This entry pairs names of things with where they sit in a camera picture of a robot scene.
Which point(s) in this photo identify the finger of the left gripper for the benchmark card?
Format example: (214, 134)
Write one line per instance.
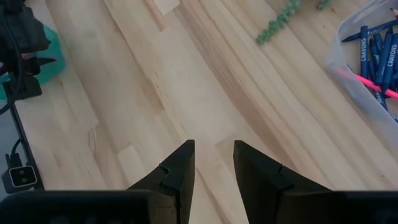
(45, 61)

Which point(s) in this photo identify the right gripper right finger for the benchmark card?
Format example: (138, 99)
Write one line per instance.
(258, 186)

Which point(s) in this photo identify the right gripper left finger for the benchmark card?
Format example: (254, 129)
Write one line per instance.
(174, 186)

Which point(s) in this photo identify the clear plastic bin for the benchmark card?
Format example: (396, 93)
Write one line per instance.
(357, 90)

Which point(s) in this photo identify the pink pencil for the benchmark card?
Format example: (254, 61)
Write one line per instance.
(367, 81)

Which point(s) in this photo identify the blue crayon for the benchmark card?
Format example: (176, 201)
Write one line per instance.
(385, 59)
(364, 53)
(377, 42)
(395, 62)
(372, 70)
(370, 31)
(383, 101)

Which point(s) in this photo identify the teal plastic bin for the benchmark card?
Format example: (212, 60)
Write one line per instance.
(53, 65)

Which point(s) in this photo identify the potted succulent plant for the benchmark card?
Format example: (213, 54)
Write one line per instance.
(276, 23)

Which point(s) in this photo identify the small black table camera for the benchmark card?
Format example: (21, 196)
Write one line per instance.
(21, 175)

